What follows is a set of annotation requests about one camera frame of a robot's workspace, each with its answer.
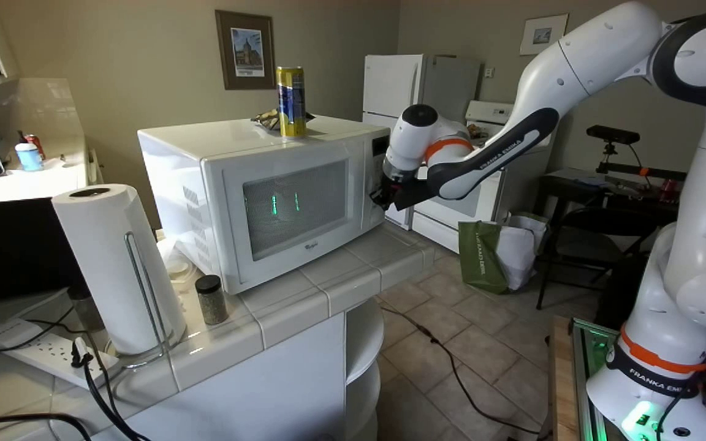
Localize white tiled kitchen counter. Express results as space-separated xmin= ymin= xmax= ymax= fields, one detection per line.
xmin=0 ymin=224 xmax=438 ymax=441

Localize orange and black clamps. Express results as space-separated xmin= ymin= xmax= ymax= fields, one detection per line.
xmin=596 ymin=159 xmax=691 ymax=198

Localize white kitchen stove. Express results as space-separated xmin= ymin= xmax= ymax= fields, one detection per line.
xmin=382 ymin=97 xmax=554 ymax=254

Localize white paper towel roll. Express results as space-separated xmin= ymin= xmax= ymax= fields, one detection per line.
xmin=48 ymin=182 xmax=189 ymax=358

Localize yellow and blue can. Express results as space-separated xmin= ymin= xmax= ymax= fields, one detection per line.
xmin=275 ymin=64 xmax=308 ymax=139

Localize light framed wall picture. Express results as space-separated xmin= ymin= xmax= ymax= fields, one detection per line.
xmin=518 ymin=13 xmax=570 ymax=59

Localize green metal frame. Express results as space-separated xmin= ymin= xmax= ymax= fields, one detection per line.
xmin=570 ymin=315 xmax=623 ymax=441

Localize black camera on stand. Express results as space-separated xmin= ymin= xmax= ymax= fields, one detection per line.
xmin=584 ymin=122 xmax=641 ymax=178

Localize metal keys bunch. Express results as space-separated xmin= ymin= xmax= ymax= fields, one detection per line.
xmin=247 ymin=107 xmax=286 ymax=135

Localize black thick cable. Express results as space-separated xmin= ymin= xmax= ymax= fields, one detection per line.
xmin=0 ymin=411 xmax=95 ymax=441

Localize black floor cable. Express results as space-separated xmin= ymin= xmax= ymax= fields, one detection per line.
xmin=377 ymin=302 xmax=548 ymax=438

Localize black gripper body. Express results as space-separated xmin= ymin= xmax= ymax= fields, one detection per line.
xmin=379 ymin=154 xmax=452 ymax=210

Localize green shopping bag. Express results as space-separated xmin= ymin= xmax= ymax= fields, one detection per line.
xmin=456 ymin=217 xmax=512 ymax=296

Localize dark framed wall picture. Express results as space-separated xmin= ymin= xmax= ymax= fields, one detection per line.
xmin=212 ymin=7 xmax=279 ymax=93

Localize black side table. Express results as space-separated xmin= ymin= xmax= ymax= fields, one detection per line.
xmin=535 ymin=167 xmax=698 ymax=313

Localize black monitor screen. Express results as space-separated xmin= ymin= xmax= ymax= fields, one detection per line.
xmin=0 ymin=193 xmax=91 ymax=311

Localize wooden table edge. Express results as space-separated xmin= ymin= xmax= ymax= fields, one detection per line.
xmin=547 ymin=313 xmax=589 ymax=441

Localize white power strip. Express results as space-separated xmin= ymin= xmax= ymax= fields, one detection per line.
xmin=0 ymin=315 xmax=119 ymax=391

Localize white microwave oven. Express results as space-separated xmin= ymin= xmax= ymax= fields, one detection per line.
xmin=137 ymin=113 xmax=393 ymax=296

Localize small jar black lid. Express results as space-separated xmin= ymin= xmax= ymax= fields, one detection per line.
xmin=193 ymin=271 xmax=231 ymax=329

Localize white plastic bag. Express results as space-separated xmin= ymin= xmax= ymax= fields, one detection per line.
xmin=496 ymin=214 xmax=548 ymax=293

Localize black power strip cable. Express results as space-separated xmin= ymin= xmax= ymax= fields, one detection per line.
xmin=0 ymin=302 xmax=152 ymax=441

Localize metal paper towel holder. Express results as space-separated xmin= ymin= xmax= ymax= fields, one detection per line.
xmin=106 ymin=231 xmax=192 ymax=363

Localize white refrigerator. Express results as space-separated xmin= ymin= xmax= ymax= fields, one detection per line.
xmin=361 ymin=51 xmax=486 ymax=124

